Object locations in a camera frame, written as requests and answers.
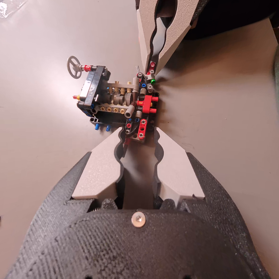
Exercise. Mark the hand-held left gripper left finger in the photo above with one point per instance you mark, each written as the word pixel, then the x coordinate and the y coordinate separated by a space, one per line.
pixel 98 172

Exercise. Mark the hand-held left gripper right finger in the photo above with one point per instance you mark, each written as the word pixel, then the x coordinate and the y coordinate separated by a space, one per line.
pixel 178 172

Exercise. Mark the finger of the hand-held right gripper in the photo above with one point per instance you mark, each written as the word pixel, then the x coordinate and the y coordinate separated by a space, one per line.
pixel 145 26
pixel 181 21

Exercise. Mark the clear plastic bag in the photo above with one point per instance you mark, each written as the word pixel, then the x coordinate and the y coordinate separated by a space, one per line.
pixel 6 9

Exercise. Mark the red lego beam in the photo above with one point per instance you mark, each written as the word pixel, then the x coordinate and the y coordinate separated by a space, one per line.
pixel 152 65

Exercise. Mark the lego engine model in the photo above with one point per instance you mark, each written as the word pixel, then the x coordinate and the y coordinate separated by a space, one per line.
pixel 113 98

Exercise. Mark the dark cloth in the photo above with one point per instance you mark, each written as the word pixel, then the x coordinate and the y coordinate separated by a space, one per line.
pixel 228 26

